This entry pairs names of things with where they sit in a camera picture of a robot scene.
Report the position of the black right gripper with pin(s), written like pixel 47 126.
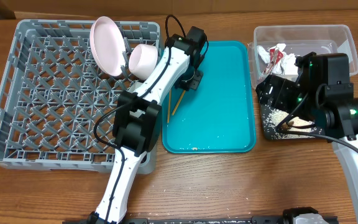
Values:
pixel 283 89

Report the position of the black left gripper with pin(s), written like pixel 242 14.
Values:
pixel 190 81

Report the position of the wooden chopstick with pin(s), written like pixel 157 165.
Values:
pixel 178 102
pixel 169 105

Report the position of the white rice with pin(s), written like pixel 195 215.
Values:
pixel 275 123

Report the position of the brown food piece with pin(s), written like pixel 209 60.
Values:
pixel 290 124

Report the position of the white paper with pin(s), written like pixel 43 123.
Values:
pixel 288 61

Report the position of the red wrapper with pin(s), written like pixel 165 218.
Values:
pixel 272 58

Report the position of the white round plate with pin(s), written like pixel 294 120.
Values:
pixel 107 46

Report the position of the grey bowl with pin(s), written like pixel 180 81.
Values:
pixel 134 86

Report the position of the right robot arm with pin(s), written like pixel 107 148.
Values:
pixel 319 104

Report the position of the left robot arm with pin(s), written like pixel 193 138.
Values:
pixel 138 117

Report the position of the black waste bin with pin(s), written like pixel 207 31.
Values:
pixel 275 124

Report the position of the grey plastic dishwasher rack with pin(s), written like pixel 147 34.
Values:
pixel 51 95

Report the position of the teal plastic tray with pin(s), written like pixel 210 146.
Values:
pixel 218 117

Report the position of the clear plastic bin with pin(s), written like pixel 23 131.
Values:
pixel 301 40

